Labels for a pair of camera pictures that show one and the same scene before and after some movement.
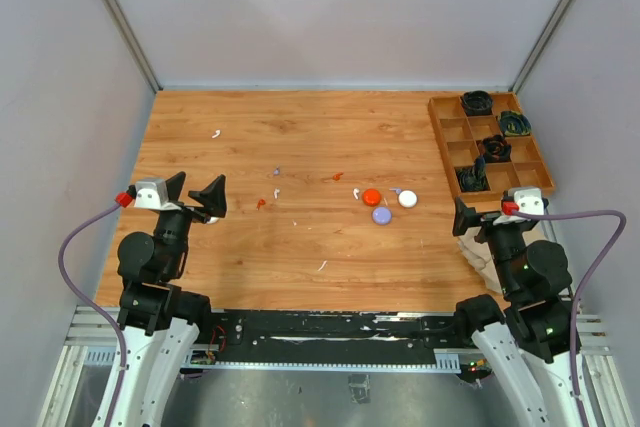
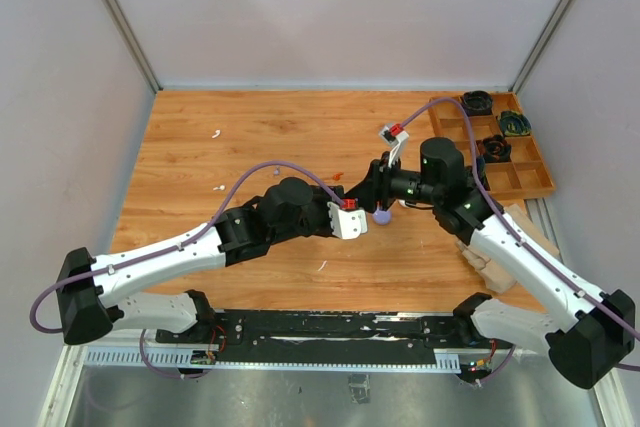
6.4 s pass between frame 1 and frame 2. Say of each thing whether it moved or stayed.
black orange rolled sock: stayed
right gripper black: moved
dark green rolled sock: stayed
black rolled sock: stayed
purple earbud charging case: stayed
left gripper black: moved
